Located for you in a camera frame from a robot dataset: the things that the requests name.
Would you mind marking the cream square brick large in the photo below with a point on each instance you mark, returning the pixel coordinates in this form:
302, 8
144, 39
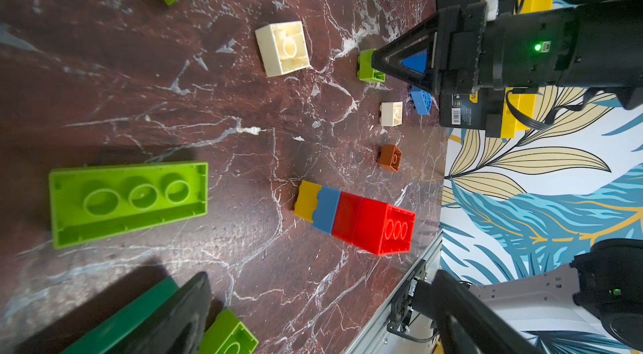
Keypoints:
283, 48

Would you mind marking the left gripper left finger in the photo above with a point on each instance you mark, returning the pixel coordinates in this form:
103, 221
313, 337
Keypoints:
177, 326

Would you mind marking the red brick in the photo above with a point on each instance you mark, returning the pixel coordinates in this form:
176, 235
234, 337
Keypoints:
383, 229
353, 220

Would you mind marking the yellow square brick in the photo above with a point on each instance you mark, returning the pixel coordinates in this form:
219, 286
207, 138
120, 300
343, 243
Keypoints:
307, 200

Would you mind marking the blue long brick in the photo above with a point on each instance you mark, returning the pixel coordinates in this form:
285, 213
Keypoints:
327, 205

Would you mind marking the light green square brick front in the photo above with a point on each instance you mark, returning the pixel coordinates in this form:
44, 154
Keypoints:
228, 335

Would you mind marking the small light green brick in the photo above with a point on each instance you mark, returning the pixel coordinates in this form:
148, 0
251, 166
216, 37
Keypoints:
366, 71

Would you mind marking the small cream brick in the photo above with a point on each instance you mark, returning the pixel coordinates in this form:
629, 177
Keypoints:
391, 114

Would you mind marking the dark green long brick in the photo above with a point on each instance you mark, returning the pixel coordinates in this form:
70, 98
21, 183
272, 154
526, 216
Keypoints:
107, 335

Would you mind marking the dark blue square brick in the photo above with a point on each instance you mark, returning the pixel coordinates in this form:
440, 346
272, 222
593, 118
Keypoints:
417, 62

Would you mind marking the yellow black toolbox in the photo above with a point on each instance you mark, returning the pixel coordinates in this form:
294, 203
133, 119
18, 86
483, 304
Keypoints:
486, 110

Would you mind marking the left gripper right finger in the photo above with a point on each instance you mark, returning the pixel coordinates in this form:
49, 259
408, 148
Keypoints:
466, 325

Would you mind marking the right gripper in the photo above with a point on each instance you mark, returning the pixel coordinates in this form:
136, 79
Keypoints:
592, 46

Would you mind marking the light green long brick left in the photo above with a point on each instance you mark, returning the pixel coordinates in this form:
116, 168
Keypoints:
89, 204

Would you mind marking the aluminium front rail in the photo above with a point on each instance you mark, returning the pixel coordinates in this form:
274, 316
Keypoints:
374, 338

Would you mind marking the small orange brick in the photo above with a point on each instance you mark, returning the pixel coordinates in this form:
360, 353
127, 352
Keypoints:
389, 157

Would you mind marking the blue brick near toolbox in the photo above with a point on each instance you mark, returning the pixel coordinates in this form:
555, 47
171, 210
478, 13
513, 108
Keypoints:
422, 101

